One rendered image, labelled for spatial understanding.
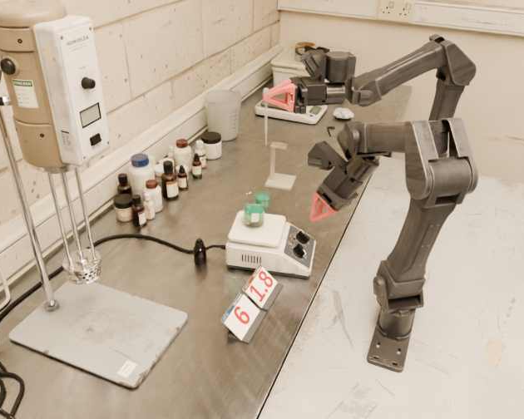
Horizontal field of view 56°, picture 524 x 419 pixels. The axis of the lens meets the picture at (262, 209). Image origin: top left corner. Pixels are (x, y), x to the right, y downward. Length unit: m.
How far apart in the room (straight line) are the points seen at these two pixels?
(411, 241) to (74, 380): 0.65
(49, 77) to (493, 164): 2.19
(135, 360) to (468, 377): 0.62
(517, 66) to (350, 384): 1.79
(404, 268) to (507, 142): 1.70
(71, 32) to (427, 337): 0.84
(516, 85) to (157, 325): 1.92
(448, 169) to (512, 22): 1.60
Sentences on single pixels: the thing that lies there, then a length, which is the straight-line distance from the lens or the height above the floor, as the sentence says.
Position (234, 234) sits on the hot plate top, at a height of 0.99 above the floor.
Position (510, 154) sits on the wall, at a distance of 2.59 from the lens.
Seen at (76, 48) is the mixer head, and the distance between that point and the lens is 0.74.
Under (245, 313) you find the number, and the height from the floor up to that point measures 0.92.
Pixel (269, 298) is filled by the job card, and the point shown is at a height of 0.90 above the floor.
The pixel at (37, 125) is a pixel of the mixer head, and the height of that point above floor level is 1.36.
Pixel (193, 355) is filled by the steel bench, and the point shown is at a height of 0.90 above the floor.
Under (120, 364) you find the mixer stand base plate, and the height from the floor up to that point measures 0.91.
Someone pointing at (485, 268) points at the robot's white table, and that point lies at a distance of 1.31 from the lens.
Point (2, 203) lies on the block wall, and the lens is 1.23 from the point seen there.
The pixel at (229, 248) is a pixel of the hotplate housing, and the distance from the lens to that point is 1.14.
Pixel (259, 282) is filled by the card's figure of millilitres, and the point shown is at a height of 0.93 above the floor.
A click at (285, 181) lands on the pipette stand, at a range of 1.51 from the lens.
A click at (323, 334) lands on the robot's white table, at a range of 1.04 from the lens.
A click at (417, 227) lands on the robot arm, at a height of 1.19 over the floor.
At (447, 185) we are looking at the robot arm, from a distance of 0.81.
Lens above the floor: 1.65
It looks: 33 degrees down
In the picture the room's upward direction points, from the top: 2 degrees clockwise
